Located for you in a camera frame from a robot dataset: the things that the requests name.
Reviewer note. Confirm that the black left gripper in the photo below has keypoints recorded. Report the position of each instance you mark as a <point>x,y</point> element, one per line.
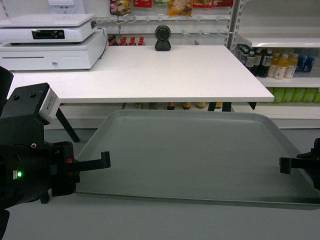
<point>62,180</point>

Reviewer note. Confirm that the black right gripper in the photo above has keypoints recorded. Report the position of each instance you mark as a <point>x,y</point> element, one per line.
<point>288,163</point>

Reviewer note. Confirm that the grey rectangular serving tray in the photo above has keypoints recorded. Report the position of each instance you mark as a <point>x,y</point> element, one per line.
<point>219,158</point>

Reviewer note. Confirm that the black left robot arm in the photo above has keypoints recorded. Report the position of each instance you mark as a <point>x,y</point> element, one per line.
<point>32,169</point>

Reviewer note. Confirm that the white checkout scale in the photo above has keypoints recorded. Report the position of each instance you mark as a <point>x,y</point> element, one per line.
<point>47,28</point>

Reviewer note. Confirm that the white cash drawer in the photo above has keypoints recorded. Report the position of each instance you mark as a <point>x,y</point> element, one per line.
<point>54,56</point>

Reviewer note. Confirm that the black barcode scanner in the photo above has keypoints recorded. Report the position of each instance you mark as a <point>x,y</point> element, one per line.
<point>162,35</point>

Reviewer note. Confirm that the purple snack bag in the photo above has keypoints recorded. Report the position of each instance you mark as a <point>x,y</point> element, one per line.
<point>120,7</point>

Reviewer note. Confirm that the red snack bag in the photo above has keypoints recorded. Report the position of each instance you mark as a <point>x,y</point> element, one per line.
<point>142,3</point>

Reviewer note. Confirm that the yellow snack bag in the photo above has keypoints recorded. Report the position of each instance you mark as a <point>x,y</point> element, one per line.
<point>180,8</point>

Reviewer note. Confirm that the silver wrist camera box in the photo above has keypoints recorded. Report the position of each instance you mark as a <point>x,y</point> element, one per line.
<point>49,107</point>

